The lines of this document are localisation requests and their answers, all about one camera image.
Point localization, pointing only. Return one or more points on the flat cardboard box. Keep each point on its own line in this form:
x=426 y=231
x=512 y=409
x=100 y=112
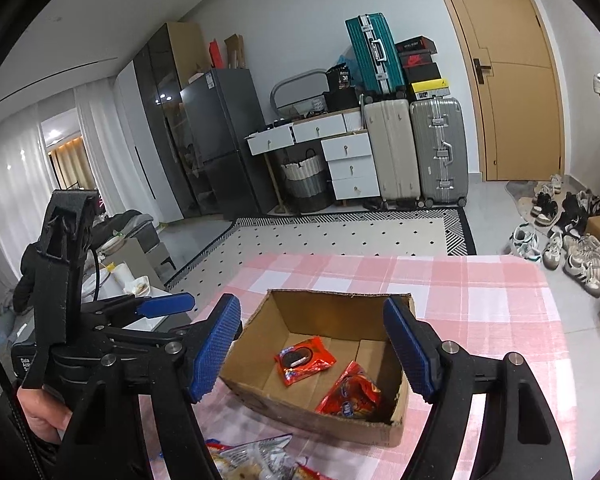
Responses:
x=187 y=50

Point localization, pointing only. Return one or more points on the beige suitcase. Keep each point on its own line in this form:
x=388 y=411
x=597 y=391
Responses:
x=390 y=155

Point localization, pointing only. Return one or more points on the grey doormat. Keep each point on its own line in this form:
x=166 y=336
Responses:
x=522 y=197

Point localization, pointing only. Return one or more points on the person's left forearm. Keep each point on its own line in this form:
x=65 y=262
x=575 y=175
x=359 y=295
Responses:
x=25 y=455

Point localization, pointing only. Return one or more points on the white drawer desk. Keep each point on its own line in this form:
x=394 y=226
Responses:
x=350 y=160

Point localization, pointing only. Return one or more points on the white wardrobe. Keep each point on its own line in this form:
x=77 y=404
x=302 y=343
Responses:
x=140 y=150

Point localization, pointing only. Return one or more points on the oval mirror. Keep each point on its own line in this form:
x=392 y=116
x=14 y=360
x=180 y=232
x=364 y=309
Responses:
x=292 y=92

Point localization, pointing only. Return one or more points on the white cup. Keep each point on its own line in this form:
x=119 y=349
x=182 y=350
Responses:
x=122 y=275

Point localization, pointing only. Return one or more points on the wooden door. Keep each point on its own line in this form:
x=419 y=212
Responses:
x=510 y=85

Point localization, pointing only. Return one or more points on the black jacket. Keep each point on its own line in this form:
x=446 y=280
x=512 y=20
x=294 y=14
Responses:
x=27 y=280

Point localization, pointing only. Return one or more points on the red paper bag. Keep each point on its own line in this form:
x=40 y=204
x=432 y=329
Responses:
x=215 y=55

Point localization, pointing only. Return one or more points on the woven laundry basket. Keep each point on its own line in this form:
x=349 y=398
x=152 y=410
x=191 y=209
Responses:
x=305 y=182

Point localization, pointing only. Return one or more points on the grey chair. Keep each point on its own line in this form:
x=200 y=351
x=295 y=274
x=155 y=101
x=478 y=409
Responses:
x=147 y=240

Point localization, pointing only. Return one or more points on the black printed box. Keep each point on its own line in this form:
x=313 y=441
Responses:
x=340 y=85

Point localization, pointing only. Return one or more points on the person's left hand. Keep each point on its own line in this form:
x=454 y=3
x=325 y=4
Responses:
x=40 y=410

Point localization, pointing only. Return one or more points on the tall brown cardboard piece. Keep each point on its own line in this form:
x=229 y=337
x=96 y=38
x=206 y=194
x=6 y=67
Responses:
x=235 y=52

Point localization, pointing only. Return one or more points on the white curtains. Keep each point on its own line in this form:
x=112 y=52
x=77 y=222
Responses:
x=15 y=170

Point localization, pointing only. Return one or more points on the brown cardboard box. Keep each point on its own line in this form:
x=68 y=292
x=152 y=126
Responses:
x=300 y=310

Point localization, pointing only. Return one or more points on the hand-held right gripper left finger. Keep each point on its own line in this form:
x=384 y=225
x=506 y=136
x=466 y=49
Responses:
x=212 y=355

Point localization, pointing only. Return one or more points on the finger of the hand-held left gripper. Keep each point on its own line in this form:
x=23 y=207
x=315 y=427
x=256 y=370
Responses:
x=165 y=305
x=145 y=337

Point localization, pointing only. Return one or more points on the pile of shoes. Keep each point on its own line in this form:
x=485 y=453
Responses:
x=575 y=250

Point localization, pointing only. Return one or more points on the silver suitcase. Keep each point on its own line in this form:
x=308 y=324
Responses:
x=437 y=152

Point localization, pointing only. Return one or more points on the grey refrigerator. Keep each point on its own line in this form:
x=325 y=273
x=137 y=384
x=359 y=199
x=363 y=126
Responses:
x=225 y=145

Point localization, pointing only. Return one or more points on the red cookie snack packet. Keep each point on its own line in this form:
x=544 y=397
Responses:
x=305 y=359

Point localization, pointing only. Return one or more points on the red crinkled snack packet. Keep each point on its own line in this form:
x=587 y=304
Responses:
x=351 y=391

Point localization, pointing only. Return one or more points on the stack of shoe boxes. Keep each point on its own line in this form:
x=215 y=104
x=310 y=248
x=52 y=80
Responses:
x=422 y=67

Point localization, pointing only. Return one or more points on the pink checked tablecloth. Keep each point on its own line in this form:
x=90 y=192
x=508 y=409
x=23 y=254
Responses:
x=480 y=280

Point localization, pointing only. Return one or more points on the dark glass cabinet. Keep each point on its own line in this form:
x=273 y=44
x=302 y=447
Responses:
x=165 y=125

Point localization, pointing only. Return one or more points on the teal suitcase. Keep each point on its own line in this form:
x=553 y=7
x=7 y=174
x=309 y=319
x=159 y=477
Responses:
x=372 y=55

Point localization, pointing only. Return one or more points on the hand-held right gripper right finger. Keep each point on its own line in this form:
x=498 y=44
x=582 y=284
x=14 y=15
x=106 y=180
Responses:
x=410 y=350

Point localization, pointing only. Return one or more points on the black white patterned rug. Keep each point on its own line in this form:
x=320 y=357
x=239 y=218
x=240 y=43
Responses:
x=340 y=232

